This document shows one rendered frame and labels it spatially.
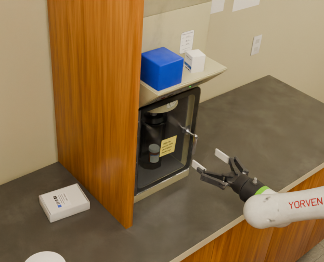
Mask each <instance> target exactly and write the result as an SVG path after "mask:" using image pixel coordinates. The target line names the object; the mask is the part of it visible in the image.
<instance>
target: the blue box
mask: <svg viewBox="0 0 324 262"><path fill-rule="evenodd" d="M183 64H184V58H183V57H181V56H179V55H178V54H176V53H174V52H172V51H170V50H169V49H167V48H165V47H160V48H157V49H154V50H150V51H147V52H144V53H141V68H140V80H142V81H143V82H145V83H146V84H148V85H149V86H151V87H152V88H154V89H155V90H157V91H161V90H163V89H166V88H169V87H172V86H174V85H177V84H180V83H181V82H182V73H183Z"/></svg>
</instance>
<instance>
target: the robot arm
mask: <svg viewBox="0 0 324 262"><path fill-rule="evenodd" d="M215 155H216V156H217V157H218V158H220V159H221V160H223V161H224V162H225V163H227V164H228V163H229V165H230V168H231V171H230V172H229V173H226V174H224V173H222V174H219V173H214V172H209V171H206V168H204V167H203V166H202V165H200V164H199V163H198V162H196V161H195V160H192V167H193V168H195V169H196V171H197V172H198V173H199V174H201V177H200V180H202V181H205V182H207V183H209V184H212V185H215V186H217V187H219V188H221V189H222V190H224V189H225V187H226V186H229V187H231V188H232V189H233V191H234V192H235V193H237V194H238V195H239V197H240V199H241V200H242V201H243V202H245V204H244V207H243V215H244V218H245V220H246V221H247V223H248V224H249V225H251V226H252V227H254V228H258V229H265V228H268V227H278V228H282V227H286V226H288V225H289V224H290V223H292V222H296V221H303V220H312V219H324V186H321V187H317V188H312V189H307V190H301V191H294V192H286V193H277V192H275V191H273V190H272V189H270V188H269V187H267V186H266V185H264V184H263V183H262V182H260V181H259V180H257V178H256V177H255V178H250V177H249V176H248V173H249V170H247V169H246V168H245V167H244V166H243V164H242V163H241V161H240V160H239V159H238V157H237V156H234V158H233V157H230V156H228V155H227V154H224V153H222V152H221V151H220V150H218V149H217V148H216V149H215ZM236 167H237V168H238V170H239V171H240V172H238V170H237V168H236ZM206 174H207V175H206ZM224 177H225V180H223V178H224Z"/></svg>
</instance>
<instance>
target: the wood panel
mask: <svg viewBox="0 0 324 262"><path fill-rule="evenodd" d="M47 6H48V21H49V36H50V51H51V66H52V74H53V89H54V104H55V119H56V134H57V149H58V161H59V162H60V163H61V164H62V165H63V166H64V167H65V168H66V169H67V170H68V171H69V172H70V173H71V174H72V175H73V176H74V177H75V178H76V179H77V180H78V181H79V182H80V183H81V184H82V185H83V186H84V187H85V188H86V190H87V191H88V192H89V193H90V194H91V195H92V196H93V197H94V198H95V199H96V200H97V201H98V202H99V203H100V204H101V205H102V206H103V207H104V208H105V209H106V210H107V211H108V212H109V213H110V214H111V215H112V216H113V217H114V218H115V219H116V220H117V221H118V222H119V223H120V224H121V225H122V226H123V227H124V228H125V229H127V228H129V227H131V226H132V225H133V207H134V188H135V167H136V148H137V128H138V108H139V88H140V68H141V48H142V29H143V18H144V0H47Z"/></svg>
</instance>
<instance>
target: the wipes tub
mask: <svg viewBox="0 0 324 262"><path fill-rule="evenodd" d="M25 262H65V260H64V258H63V257H62V256H61V255H59V254H57V253H55V252H49V251H45V252H39V253H36V254H34V255H32V256H31V257H29V258H28V259H27V260H26V261H25Z"/></svg>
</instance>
